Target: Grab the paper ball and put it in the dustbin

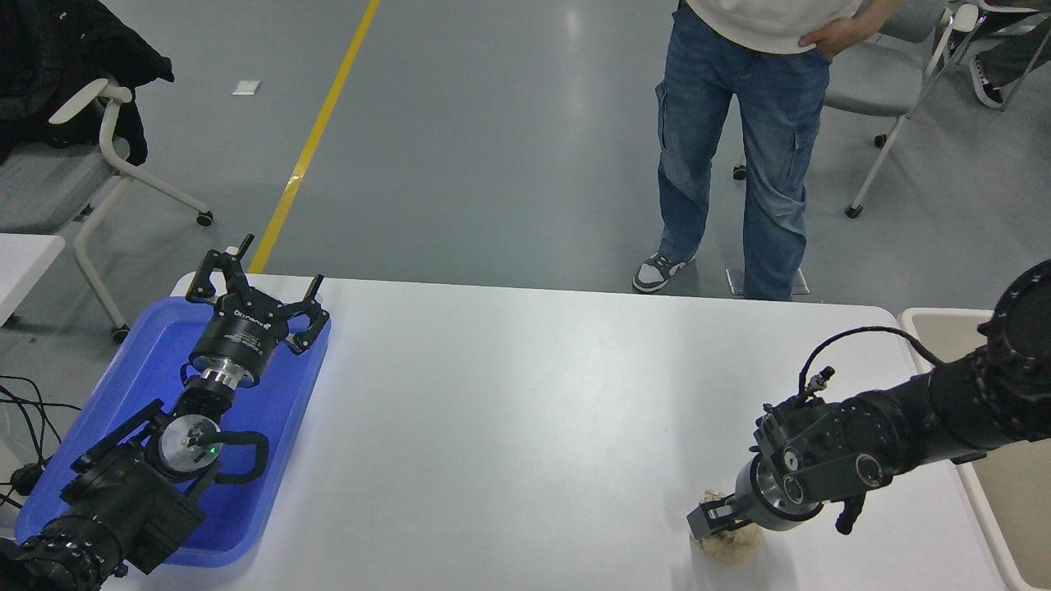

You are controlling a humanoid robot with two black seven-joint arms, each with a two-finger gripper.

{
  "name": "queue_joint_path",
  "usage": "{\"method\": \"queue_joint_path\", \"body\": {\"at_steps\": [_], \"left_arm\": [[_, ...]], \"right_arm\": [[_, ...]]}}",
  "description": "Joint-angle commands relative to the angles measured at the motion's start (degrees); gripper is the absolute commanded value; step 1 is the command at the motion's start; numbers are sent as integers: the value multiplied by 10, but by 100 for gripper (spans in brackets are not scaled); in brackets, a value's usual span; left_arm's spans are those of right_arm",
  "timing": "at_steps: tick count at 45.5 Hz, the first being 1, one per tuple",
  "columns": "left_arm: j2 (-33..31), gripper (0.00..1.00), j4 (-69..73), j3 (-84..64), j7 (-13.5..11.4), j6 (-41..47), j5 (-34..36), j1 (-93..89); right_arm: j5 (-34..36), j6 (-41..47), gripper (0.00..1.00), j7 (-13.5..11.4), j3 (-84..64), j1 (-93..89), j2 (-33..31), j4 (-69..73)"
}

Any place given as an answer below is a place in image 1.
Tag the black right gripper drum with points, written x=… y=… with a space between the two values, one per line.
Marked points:
x=745 y=502

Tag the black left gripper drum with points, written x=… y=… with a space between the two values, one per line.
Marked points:
x=238 y=336

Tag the tan paper ball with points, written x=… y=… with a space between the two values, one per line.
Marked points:
x=731 y=548

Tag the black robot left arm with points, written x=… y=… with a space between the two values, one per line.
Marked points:
x=123 y=501

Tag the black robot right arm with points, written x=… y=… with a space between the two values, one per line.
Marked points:
x=944 y=402

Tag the person's hand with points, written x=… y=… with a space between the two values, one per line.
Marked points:
x=833 y=37

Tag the blue plastic tray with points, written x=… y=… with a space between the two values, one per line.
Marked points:
x=279 y=410

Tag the small white side table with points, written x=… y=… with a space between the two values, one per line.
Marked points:
x=25 y=263

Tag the metal floor outlet plate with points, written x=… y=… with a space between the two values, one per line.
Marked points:
x=735 y=283
x=801 y=283

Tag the black jacket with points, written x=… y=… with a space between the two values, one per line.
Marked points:
x=57 y=57

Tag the large pale bin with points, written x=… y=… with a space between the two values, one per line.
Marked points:
x=1018 y=509

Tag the person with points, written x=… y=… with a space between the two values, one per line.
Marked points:
x=772 y=123
x=987 y=82

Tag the grey chair with white frame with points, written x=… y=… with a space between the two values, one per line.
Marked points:
x=49 y=185
x=874 y=82

